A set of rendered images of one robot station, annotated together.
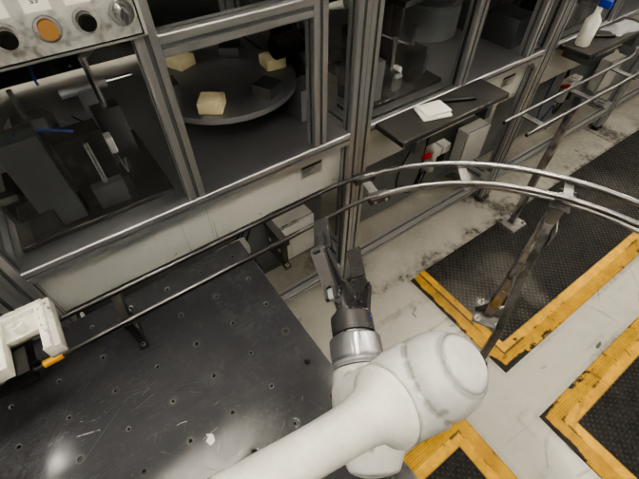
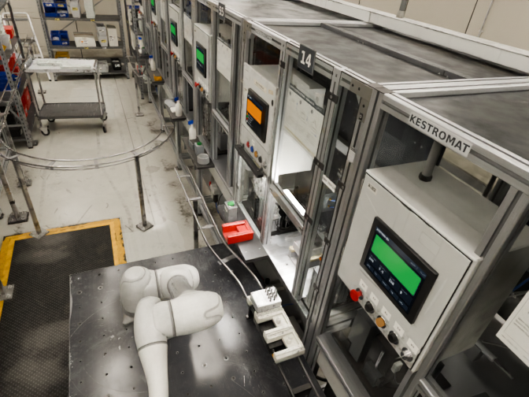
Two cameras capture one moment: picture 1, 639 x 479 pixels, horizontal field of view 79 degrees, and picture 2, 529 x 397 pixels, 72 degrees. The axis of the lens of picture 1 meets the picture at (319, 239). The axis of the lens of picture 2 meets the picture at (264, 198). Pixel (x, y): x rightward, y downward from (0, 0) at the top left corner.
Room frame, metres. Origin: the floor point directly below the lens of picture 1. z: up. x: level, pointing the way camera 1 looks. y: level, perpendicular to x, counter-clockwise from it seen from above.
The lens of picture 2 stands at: (0.38, -0.37, 2.34)
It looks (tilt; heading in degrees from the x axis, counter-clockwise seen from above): 34 degrees down; 99
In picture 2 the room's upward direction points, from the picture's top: 6 degrees clockwise
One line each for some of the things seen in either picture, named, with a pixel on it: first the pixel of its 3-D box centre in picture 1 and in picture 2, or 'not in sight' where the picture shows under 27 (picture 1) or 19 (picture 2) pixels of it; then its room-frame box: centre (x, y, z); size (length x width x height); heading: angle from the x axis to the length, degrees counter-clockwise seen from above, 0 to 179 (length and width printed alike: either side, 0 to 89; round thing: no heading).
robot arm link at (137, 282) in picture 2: not in sight; (138, 287); (-0.40, 0.78, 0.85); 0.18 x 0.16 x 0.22; 34
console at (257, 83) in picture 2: not in sight; (275, 116); (0.11, 1.47, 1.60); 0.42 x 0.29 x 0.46; 125
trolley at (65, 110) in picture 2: not in sight; (69, 94); (-3.08, 3.85, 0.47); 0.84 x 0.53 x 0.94; 29
